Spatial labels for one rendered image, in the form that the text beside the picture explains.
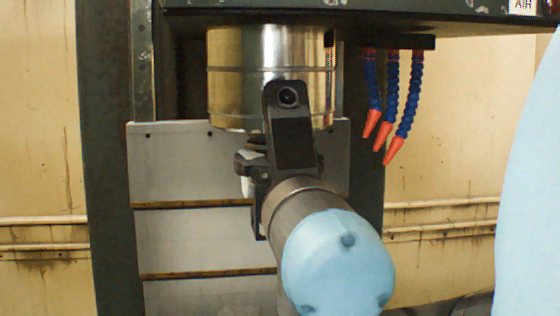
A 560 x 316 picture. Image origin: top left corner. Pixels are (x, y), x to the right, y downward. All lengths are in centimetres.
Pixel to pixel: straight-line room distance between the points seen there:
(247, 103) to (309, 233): 25
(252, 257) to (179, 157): 28
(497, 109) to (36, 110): 141
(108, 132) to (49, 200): 50
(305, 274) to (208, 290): 87
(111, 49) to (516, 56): 125
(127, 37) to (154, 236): 43
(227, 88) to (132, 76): 55
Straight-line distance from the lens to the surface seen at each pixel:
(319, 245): 33
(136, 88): 108
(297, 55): 57
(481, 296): 40
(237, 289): 120
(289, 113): 51
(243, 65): 57
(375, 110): 67
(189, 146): 108
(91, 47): 113
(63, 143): 153
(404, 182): 164
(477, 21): 51
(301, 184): 44
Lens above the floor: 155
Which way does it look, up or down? 11 degrees down
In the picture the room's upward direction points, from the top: straight up
